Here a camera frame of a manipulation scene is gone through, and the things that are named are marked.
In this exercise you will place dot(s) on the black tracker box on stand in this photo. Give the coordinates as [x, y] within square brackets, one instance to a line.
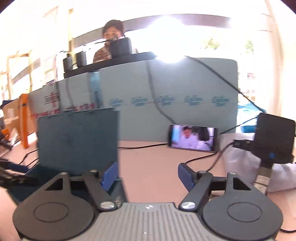
[273, 144]

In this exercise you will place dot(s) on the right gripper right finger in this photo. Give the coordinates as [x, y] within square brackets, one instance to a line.
[228, 208]

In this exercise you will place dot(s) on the orange cardboard box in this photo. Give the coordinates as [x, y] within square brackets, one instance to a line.
[17, 115]

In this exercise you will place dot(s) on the small black adapter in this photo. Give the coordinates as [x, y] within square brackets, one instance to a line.
[67, 63]
[81, 59]

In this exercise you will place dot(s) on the person in plaid shirt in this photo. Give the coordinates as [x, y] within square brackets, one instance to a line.
[113, 29]

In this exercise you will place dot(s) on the black shelf strip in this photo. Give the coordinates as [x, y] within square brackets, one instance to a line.
[111, 62]

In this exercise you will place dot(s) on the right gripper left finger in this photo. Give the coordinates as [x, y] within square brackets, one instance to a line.
[65, 206]

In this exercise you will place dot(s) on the large black adapter block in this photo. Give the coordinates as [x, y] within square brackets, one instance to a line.
[121, 47]

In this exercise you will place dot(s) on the light blue cardboard barrier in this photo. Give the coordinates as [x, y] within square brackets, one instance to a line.
[149, 95]

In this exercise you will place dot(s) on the smartphone showing video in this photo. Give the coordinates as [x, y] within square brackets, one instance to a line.
[196, 138]

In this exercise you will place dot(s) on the teal plastic storage box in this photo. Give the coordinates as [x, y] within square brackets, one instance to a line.
[72, 142]

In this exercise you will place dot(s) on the white cloth bag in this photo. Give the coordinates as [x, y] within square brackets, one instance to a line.
[246, 164]

